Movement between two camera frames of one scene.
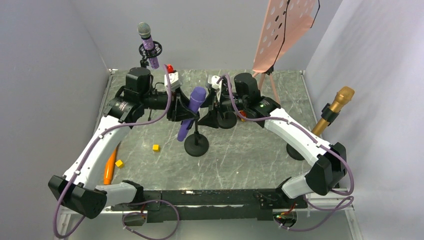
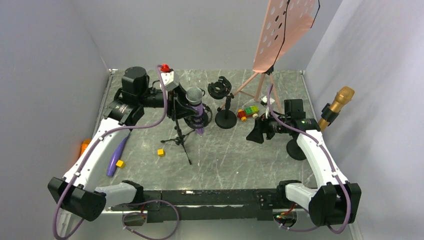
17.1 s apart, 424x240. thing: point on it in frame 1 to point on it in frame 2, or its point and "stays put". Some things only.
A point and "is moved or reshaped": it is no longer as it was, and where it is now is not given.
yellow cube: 119,163 stays put
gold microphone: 344,95 stays put
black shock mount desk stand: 227,119 stays put
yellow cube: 156,147 to 161,152
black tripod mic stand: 144,63 to 180,138
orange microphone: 109,169 is moved or reshaped
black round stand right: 293,153 stays put
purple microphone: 197,97 to 115,157
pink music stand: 286,22 stays put
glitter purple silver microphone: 144,30 to 194,97
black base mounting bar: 176,206 stays put
